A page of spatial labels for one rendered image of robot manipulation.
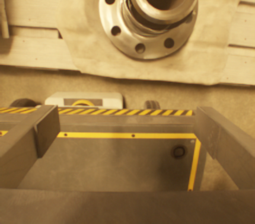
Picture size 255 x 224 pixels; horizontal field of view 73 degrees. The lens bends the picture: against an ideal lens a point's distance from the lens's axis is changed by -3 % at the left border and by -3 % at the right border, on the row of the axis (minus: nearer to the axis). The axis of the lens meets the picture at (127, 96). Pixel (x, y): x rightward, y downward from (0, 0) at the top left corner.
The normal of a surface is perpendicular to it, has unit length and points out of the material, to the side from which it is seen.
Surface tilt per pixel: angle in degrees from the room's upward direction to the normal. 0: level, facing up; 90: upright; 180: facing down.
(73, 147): 0
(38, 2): 0
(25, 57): 0
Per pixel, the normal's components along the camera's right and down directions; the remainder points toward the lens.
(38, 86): 0.01, 0.29
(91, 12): 0.87, 0.15
